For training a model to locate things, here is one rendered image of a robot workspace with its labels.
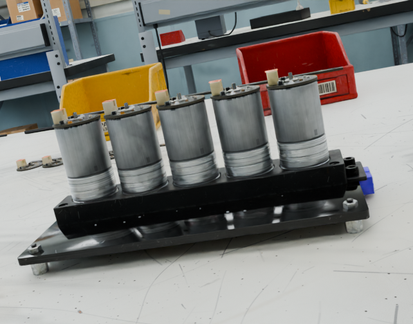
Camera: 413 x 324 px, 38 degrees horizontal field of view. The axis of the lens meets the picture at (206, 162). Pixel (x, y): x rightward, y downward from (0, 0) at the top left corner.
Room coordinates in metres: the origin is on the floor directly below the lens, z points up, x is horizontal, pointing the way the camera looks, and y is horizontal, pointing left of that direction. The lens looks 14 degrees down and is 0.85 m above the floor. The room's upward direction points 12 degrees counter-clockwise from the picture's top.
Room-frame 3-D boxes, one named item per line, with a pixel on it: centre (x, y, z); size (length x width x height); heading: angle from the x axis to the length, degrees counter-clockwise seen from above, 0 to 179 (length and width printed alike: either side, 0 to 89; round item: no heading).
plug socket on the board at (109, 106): (0.31, 0.04, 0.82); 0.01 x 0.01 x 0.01; 79
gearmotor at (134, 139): (0.30, 0.03, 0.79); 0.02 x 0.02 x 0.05
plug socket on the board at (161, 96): (0.30, 0.01, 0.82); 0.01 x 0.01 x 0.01; 79
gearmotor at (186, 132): (0.30, 0.01, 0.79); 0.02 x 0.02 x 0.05
